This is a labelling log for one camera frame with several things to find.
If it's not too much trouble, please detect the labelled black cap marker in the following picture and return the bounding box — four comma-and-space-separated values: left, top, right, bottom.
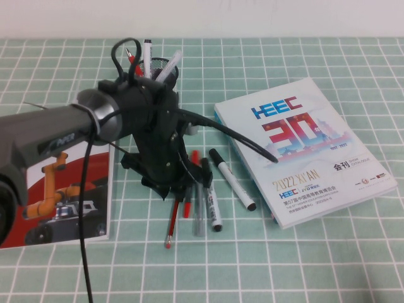
201, 157, 223, 233

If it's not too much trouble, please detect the red pen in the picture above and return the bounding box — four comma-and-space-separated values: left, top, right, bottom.
125, 47, 143, 76

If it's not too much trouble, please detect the red pencil with eraser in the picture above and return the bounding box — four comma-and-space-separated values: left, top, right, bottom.
164, 199, 180, 249

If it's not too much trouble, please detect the white cable tie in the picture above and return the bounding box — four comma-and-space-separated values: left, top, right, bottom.
71, 103, 102, 140

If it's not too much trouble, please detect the white brochure underneath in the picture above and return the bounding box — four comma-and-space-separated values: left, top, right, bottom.
107, 142, 117, 239

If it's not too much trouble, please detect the black mesh pen holder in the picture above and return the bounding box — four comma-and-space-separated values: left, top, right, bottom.
135, 57, 180, 105

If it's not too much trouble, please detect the red and black marker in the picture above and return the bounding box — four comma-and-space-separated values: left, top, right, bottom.
183, 150, 201, 218

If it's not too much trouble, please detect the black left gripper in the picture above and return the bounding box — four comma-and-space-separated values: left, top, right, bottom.
121, 109, 212, 203

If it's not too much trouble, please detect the green checkered tablecloth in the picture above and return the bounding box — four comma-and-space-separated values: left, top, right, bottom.
0, 37, 404, 303

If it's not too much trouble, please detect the slim white black-capped marker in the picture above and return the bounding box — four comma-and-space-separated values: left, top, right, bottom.
208, 148, 257, 211

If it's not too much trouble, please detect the white pen with black cap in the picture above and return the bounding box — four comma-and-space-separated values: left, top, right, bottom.
143, 39, 153, 78

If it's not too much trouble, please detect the black camera cable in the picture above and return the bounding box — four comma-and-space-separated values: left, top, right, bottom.
175, 107, 279, 164

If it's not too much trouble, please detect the white HEEC catalogue book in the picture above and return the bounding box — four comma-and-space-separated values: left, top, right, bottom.
213, 77, 398, 230

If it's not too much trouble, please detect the clear grey gel pen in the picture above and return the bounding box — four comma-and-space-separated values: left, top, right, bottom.
192, 182, 205, 237

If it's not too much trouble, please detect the translucent white pen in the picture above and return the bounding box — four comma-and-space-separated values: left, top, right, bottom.
154, 50, 184, 83

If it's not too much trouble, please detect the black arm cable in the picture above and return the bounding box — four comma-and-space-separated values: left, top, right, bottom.
78, 37, 143, 303

